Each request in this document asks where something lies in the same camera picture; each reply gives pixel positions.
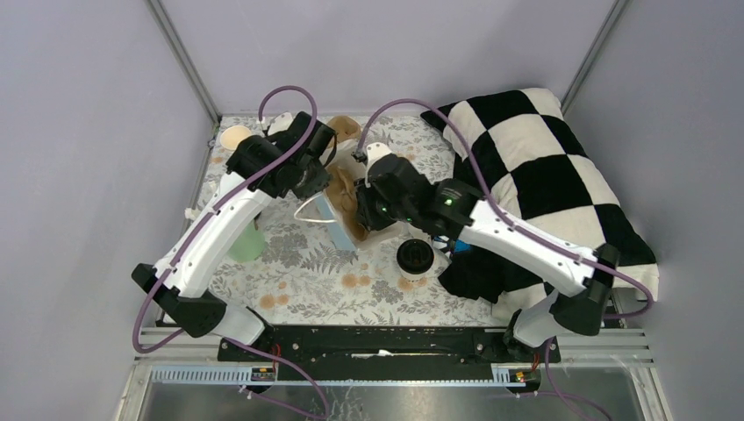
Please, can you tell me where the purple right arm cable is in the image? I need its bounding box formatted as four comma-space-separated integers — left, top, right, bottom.
355, 98, 655, 421

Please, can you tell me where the stack of white paper cups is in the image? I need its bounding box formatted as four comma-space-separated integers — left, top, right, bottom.
218, 125, 254, 153

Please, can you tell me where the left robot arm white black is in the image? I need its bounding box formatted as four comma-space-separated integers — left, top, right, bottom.
132, 111, 337, 360

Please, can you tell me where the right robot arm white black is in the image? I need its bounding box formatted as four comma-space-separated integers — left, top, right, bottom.
356, 153, 619, 361

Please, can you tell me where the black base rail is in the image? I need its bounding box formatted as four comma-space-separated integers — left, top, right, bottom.
254, 325, 561, 382

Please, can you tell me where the black white checkered blanket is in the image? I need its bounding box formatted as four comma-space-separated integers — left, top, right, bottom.
420, 88, 660, 298

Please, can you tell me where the brown cardboard cup carrier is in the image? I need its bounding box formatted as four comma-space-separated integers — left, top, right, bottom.
326, 116, 361, 143
325, 164, 369, 241

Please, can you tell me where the white paper cup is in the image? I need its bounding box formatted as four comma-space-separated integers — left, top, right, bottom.
399, 269, 430, 283
406, 225, 432, 243

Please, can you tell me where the green cup holder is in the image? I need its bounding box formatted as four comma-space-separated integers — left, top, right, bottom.
227, 220, 265, 263

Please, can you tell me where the black cup lid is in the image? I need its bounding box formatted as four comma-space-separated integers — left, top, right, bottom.
396, 239, 434, 273

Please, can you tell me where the floral table mat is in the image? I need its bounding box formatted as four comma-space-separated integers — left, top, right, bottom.
165, 115, 594, 328

